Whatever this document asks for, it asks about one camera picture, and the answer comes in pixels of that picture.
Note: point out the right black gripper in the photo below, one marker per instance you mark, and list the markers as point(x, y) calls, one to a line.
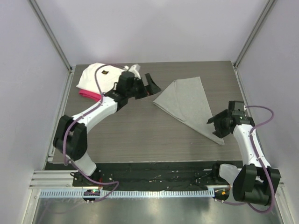
point(220, 132)

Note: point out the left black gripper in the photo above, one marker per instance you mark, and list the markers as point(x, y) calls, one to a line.
point(151, 89)

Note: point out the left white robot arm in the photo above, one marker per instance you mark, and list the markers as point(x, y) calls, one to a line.
point(71, 133)

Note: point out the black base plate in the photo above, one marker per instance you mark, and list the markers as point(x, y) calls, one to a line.
point(158, 176)

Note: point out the white folded cloth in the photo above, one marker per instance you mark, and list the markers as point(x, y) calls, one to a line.
point(106, 77)

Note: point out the pink folded cloth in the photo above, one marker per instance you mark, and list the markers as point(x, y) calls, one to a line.
point(90, 95)

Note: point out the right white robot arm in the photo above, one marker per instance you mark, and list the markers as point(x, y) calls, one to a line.
point(256, 182)

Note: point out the grey cloth napkin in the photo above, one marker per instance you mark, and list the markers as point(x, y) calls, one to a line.
point(186, 101)

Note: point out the aluminium frame rail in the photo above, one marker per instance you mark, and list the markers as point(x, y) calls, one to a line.
point(68, 183)

